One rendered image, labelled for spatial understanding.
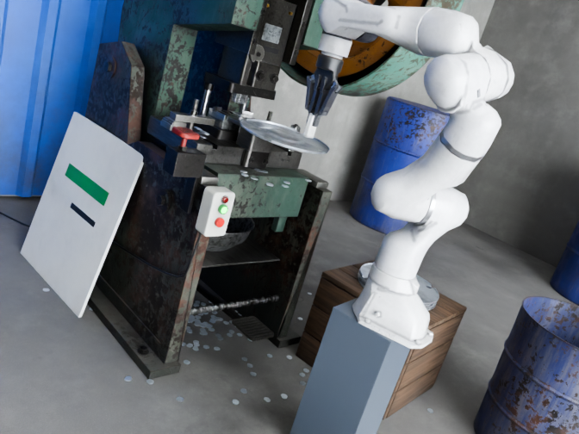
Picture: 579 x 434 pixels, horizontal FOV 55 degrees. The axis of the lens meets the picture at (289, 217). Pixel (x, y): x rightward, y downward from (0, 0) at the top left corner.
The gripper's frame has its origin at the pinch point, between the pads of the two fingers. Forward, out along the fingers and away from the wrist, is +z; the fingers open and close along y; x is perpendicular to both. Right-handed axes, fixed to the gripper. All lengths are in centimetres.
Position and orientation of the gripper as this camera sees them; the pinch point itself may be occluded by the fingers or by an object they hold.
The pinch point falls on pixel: (311, 125)
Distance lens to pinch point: 165.7
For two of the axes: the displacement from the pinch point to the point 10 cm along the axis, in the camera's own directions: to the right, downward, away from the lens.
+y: 6.4, 3.9, -6.6
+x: 7.2, -0.1, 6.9
